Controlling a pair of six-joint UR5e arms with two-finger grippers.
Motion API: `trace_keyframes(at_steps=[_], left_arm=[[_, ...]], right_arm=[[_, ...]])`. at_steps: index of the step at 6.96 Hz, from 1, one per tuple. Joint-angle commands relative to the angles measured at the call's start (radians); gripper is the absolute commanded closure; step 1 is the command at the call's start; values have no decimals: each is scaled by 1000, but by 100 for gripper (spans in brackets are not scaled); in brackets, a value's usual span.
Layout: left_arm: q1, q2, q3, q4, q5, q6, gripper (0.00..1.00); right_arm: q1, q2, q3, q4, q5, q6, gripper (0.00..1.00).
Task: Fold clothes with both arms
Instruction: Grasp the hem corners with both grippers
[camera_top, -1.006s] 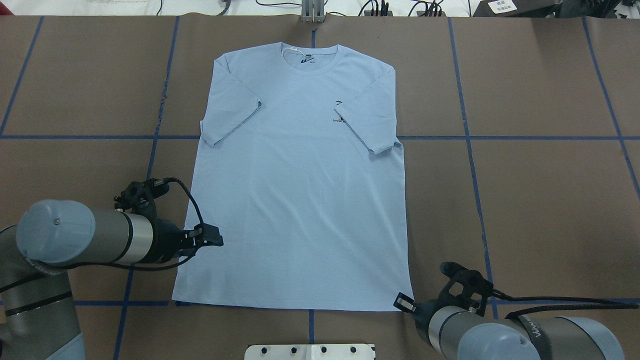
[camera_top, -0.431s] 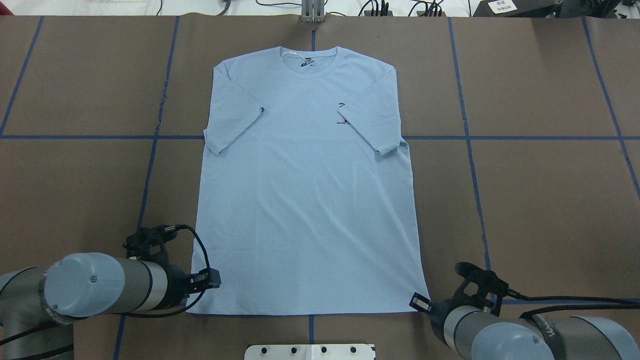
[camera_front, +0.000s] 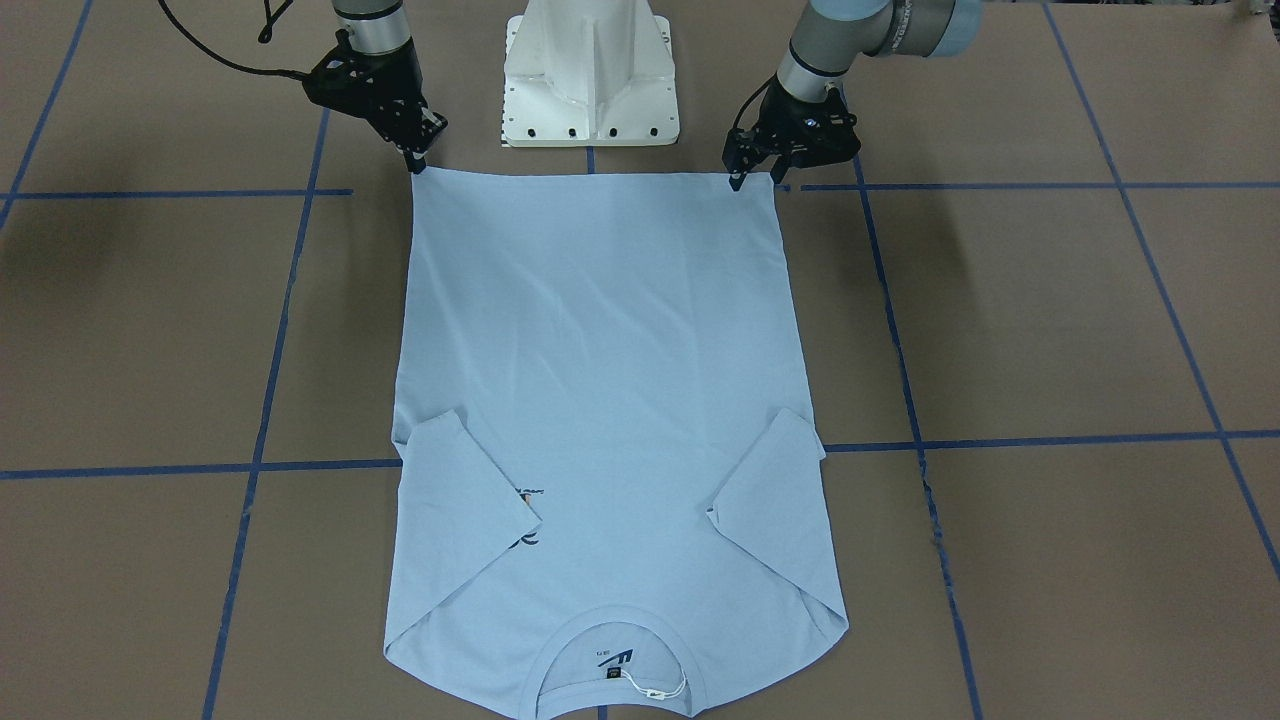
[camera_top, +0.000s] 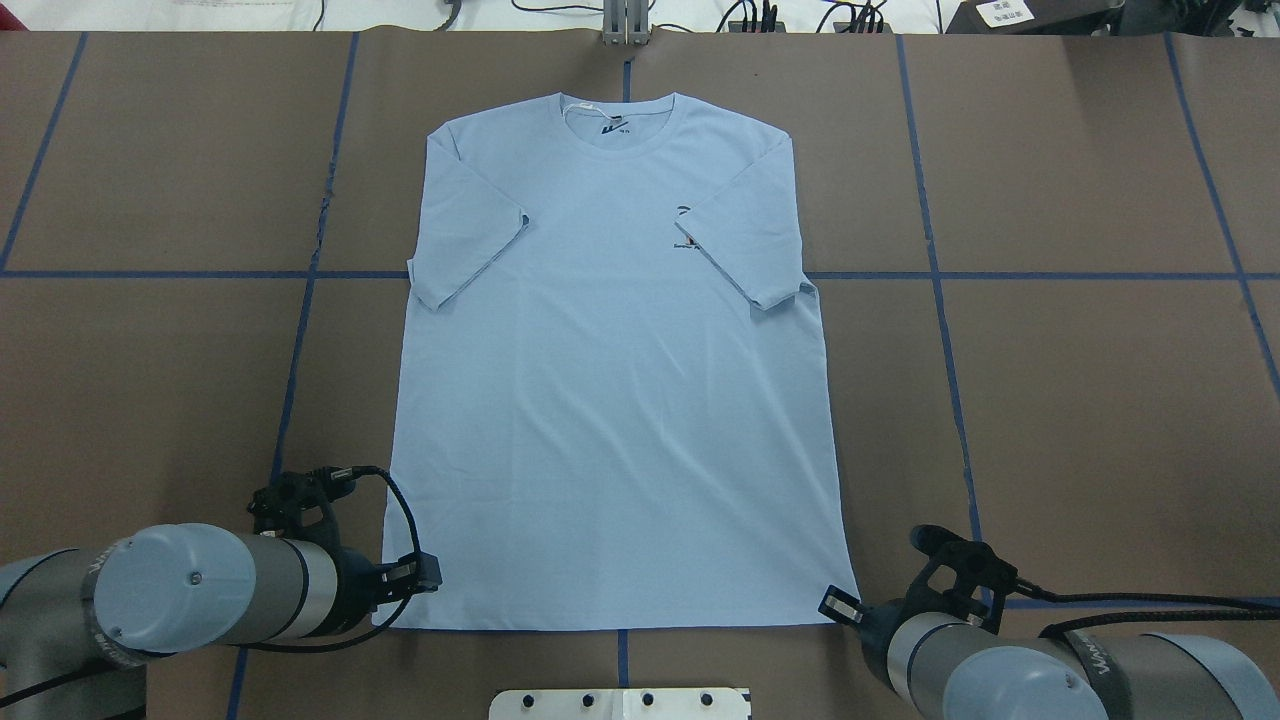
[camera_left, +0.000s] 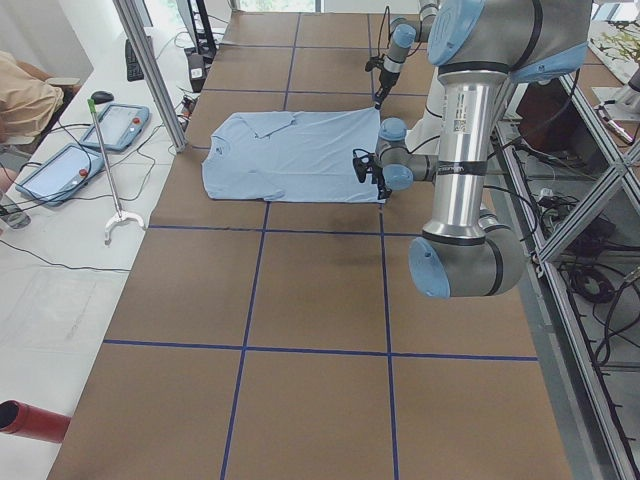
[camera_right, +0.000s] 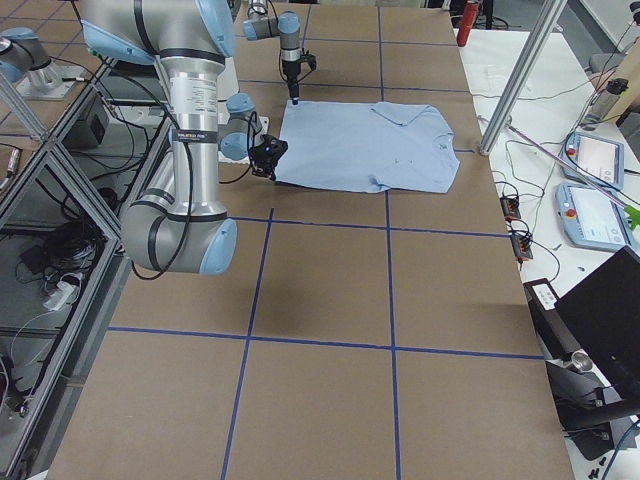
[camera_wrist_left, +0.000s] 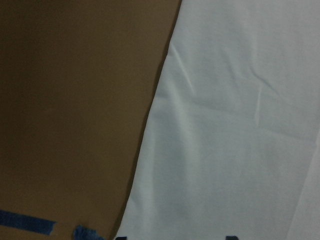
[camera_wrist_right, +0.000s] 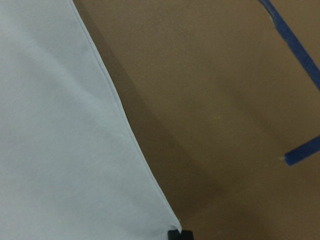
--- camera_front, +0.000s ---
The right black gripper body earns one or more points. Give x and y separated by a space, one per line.
393 97

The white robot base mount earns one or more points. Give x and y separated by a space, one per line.
589 73

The light blue t-shirt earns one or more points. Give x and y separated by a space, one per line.
610 490

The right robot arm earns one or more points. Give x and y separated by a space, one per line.
374 27

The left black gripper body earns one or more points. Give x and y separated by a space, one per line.
779 112

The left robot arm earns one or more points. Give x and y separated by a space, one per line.
830 35

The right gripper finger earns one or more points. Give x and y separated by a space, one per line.
418 161

